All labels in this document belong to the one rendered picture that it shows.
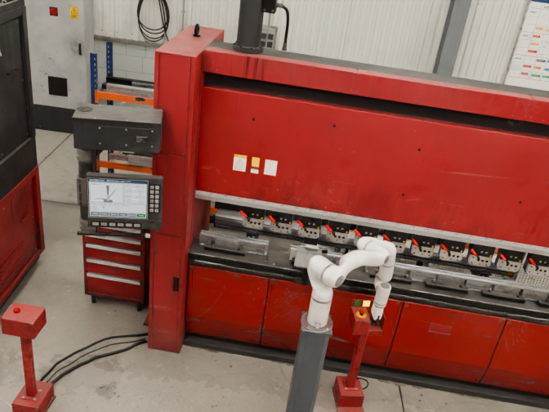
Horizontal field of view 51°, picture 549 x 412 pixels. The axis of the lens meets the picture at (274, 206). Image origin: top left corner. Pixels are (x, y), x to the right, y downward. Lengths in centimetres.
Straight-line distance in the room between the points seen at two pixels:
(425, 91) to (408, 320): 166
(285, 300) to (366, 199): 97
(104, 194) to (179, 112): 68
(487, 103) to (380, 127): 65
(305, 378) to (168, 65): 205
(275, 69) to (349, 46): 425
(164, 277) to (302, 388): 128
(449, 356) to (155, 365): 219
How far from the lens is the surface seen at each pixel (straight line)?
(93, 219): 373
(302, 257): 405
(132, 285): 485
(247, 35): 371
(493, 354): 465
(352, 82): 364
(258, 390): 444
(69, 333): 488
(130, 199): 364
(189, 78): 357
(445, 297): 427
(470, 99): 375
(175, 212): 394
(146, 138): 348
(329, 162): 384
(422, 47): 798
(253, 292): 428
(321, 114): 372
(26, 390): 425
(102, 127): 349
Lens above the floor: 317
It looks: 28 degrees down
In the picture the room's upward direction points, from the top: 8 degrees clockwise
